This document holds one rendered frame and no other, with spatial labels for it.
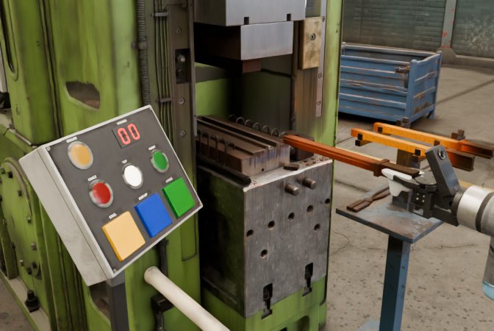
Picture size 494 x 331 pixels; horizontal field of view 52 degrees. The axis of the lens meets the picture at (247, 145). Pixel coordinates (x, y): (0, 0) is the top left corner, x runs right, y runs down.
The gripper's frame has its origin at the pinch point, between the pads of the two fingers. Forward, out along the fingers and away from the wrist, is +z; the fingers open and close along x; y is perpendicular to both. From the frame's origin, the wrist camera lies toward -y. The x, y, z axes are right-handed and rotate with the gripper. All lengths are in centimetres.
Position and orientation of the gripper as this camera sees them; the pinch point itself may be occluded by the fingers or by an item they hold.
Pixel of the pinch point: (389, 168)
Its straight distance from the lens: 128.7
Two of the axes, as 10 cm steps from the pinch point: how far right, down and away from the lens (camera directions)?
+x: 7.7, -2.1, 6.0
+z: -6.4, -2.6, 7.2
